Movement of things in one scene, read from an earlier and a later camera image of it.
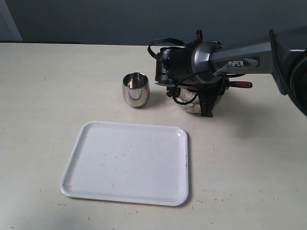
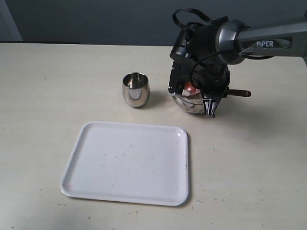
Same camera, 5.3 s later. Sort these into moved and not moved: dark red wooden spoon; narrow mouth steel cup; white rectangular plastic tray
Moved: dark red wooden spoon
Not moved: white rectangular plastic tray; narrow mouth steel cup
